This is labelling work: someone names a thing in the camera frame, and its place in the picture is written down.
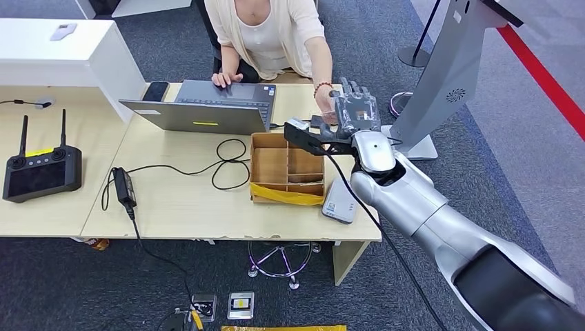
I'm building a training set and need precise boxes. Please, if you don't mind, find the person's right hand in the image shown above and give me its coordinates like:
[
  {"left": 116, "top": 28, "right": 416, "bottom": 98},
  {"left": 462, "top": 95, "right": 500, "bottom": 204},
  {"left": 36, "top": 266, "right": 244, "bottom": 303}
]
[{"left": 211, "top": 71, "right": 244, "bottom": 88}]

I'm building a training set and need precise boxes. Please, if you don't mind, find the person's left hand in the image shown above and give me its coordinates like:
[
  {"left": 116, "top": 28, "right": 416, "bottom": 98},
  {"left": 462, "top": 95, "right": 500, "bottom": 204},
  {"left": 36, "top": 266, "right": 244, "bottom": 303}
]
[{"left": 314, "top": 84, "right": 339, "bottom": 125}]

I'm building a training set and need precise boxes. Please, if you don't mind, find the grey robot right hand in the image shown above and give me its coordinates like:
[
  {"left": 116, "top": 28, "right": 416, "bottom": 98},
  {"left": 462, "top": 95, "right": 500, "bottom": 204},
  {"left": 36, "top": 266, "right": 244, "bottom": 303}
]
[{"left": 328, "top": 77, "right": 382, "bottom": 138}]

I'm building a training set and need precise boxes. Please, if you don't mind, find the person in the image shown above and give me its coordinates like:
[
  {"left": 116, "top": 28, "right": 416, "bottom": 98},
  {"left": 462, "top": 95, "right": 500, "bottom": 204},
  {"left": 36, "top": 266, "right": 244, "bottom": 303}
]
[{"left": 203, "top": 0, "right": 339, "bottom": 125}]

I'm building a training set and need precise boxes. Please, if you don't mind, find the grey white card reader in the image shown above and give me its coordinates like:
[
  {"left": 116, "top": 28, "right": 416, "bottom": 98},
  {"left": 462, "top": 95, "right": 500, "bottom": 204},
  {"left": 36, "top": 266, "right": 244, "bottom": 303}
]
[{"left": 321, "top": 178, "right": 359, "bottom": 225}]

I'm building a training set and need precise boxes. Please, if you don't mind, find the black office chair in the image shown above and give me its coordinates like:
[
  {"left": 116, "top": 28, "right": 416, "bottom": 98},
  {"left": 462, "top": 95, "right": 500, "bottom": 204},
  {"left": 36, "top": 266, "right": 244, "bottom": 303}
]
[{"left": 195, "top": 0, "right": 261, "bottom": 84}]

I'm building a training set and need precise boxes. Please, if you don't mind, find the grey laptop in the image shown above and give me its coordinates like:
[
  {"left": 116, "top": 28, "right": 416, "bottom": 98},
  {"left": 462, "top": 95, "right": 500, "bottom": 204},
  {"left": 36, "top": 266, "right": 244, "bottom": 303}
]
[{"left": 119, "top": 79, "right": 277, "bottom": 136}]

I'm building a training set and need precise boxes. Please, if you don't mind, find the black smartphone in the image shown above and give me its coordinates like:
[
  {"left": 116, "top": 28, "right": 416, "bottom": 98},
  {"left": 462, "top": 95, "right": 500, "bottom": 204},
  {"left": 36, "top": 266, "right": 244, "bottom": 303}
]
[{"left": 141, "top": 81, "right": 170, "bottom": 103}]

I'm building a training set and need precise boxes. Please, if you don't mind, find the black stanchion pole with base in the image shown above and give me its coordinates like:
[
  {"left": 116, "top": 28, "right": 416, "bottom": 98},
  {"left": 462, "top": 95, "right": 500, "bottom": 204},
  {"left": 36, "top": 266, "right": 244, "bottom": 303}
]
[{"left": 397, "top": 0, "right": 442, "bottom": 68}]

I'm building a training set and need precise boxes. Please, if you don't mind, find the wooden divided box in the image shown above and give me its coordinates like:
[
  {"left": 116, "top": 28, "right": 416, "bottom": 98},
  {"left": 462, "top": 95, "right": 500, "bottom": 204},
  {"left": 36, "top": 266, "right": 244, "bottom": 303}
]
[{"left": 249, "top": 132, "right": 326, "bottom": 206}]

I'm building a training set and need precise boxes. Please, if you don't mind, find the silver kiosk stand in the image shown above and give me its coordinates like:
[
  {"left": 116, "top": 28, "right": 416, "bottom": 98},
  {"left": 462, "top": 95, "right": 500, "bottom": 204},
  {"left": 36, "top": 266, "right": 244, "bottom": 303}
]
[{"left": 380, "top": 0, "right": 524, "bottom": 161}]

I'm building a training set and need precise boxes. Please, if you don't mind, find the white furniture panel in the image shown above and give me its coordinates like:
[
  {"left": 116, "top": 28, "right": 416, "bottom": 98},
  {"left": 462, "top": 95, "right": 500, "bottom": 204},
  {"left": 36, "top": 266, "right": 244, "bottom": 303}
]
[{"left": 75, "top": 0, "right": 193, "bottom": 19}]

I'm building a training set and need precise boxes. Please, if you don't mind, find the yellow tape strip on box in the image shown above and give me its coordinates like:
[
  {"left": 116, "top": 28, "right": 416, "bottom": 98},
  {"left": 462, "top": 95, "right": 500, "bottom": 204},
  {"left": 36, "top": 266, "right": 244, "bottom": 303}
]
[{"left": 250, "top": 182, "right": 326, "bottom": 206}]

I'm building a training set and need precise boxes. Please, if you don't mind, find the black power adapter brick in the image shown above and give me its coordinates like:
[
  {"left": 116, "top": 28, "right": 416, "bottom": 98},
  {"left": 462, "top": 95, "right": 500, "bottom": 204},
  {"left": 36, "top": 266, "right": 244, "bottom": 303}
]
[{"left": 112, "top": 167, "right": 137, "bottom": 209}]

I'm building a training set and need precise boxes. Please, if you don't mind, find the pale wooden desk leg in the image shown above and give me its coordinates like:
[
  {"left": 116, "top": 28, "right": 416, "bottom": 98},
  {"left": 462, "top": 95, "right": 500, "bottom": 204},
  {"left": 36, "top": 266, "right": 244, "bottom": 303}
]
[{"left": 331, "top": 241, "right": 370, "bottom": 288}]

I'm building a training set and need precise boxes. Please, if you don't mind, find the white counter block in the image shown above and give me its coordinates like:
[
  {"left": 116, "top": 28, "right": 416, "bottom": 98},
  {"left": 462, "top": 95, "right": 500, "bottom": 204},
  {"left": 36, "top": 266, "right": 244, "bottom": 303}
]
[{"left": 0, "top": 17, "right": 147, "bottom": 123}]

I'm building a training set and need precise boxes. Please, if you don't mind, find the small grey flat device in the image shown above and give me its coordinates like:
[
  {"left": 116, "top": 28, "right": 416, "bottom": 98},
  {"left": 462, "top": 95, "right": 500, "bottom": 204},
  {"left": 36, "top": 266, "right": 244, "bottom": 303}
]
[{"left": 49, "top": 23, "right": 78, "bottom": 41}]

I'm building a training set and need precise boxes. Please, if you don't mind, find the chrome stool base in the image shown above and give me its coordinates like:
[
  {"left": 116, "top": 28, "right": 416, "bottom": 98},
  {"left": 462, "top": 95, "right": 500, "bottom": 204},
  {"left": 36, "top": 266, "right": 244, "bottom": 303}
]
[{"left": 247, "top": 242, "right": 322, "bottom": 291}]

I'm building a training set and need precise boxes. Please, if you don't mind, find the red barrier belt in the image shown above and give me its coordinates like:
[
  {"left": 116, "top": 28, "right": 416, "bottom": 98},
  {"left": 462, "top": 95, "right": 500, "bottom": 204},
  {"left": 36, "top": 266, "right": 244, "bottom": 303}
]
[{"left": 497, "top": 23, "right": 585, "bottom": 141}]

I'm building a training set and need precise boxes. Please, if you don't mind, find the black remote controller with antennas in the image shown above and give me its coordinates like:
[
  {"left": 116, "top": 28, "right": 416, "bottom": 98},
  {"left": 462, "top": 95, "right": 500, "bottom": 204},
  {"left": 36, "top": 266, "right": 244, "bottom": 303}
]
[{"left": 2, "top": 108, "right": 83, "bottom": 204}]

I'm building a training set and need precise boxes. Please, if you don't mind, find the silver floor socket box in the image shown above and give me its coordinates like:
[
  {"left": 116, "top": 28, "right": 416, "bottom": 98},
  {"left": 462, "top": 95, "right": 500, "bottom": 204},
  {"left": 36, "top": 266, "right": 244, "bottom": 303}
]
[{"left": 227, "top": 292, "right": 255, "bottom": 321}]

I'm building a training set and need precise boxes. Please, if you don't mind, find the yellow floor tape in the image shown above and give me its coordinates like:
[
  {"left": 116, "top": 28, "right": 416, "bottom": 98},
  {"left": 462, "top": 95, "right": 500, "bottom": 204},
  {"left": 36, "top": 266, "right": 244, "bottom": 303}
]
[{"left": 221, "top": 325, "right": 347, "bottom": 331}]

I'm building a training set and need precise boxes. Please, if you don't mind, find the black and yellow floor object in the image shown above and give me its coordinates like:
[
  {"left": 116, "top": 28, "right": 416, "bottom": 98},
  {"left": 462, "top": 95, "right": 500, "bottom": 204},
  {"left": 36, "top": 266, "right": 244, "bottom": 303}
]
[{"left": 157, "top": 308, "right": 205, "bottom": 331}]

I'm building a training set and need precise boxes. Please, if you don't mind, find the chrome ring base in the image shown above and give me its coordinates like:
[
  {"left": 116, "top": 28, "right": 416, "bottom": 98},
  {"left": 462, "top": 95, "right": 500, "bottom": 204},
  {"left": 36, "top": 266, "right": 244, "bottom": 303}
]
[{"left": 388, "top": 91, "right": 415, "bottom": 119}]

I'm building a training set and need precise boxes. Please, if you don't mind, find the long looped black cable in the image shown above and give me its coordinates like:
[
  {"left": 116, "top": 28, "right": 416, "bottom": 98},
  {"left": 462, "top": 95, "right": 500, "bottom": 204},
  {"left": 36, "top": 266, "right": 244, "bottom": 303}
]
[{"left": 100, "top": 138, "right": 252, "bottom": 212}]

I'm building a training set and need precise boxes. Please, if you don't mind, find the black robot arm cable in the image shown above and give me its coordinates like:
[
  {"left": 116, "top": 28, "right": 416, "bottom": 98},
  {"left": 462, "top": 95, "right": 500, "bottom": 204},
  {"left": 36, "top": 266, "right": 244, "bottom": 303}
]
[{"left": 319, "top": 148, "right": 449, "bottom": 331}]

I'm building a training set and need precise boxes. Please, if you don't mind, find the black mains power cord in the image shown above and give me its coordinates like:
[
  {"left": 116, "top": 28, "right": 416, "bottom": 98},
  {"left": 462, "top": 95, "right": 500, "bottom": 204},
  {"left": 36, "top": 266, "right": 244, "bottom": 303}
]
[{"left": 123, "top": 205, "right": 216, "bottom": 321}]

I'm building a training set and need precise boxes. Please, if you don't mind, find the thin black plug cable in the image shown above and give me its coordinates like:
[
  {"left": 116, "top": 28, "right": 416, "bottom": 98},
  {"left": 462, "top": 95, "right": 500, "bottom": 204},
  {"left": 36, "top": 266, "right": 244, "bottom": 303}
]
[{"left": 0, "top": 99, "right": 52, "bottom": 109}]

